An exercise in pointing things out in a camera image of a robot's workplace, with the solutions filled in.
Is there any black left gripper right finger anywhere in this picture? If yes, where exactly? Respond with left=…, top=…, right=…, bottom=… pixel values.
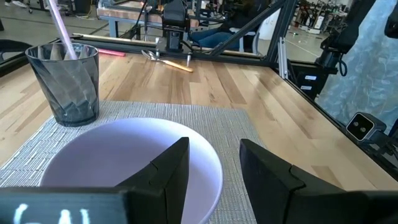
left=239, top=138, right=368, bottom=224

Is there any person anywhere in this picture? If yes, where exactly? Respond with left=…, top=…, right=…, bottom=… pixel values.
left=189, top=0, right=271, bottom=50

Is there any black table-level camera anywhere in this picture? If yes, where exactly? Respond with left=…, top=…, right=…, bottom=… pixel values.
left=345, top=111, right=387, bottom=142

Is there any black aluminium table frame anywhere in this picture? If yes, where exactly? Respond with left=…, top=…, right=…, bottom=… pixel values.
left=0, top=0, right=398, bottom=181

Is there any dark transparent plastic tumbler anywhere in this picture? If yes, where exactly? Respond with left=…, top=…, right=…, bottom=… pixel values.
left=24, top=42, right=100, bottom=128

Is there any pink chopstick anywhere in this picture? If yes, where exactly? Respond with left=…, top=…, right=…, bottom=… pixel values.
left=98, top=48, right=127, bottom=58

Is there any lavender bowl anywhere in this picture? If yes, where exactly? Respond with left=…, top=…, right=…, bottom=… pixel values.
left=39, top=117, right=224, bottom=224

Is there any wooden background table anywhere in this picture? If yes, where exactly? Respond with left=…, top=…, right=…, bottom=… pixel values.
left=96, top=0, right=200, bottom=40

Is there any black curved frame handle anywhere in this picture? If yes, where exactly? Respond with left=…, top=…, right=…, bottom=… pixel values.
left=0, top=39, right=34, bottom=63

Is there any black bin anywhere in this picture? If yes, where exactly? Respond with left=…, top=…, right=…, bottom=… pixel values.
left=73, top=0, right=91, bottom=15

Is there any grey woven placemat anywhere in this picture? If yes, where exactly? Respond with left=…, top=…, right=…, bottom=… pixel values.
left=0, top=100, right=265, bottom=224

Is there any silver aluminium bracket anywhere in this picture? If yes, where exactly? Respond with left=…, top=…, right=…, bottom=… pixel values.
left=277, top=36, right=289, bottom=79

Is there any black box with white labels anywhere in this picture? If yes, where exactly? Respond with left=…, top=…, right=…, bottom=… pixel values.
left=294, top=63, right=327, bottom=101

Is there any pink drinking straw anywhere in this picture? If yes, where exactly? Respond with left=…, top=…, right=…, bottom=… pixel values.
left=46, top=0, right=78, bottom=60

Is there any white chair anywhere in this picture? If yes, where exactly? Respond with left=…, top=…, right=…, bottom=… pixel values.
left=229, top=27, right=261, bottom=54

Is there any spoon with wooden handle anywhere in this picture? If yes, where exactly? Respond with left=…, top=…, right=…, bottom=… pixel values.
left=141, top=49, right=194, bottom=73

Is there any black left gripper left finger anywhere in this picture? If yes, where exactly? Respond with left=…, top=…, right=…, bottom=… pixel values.
left=116, top=136, right=190, bottom=224

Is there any pale blue patterned curtain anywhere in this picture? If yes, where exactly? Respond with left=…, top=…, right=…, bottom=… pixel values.
left=315, top=0, right=398, bottom=133

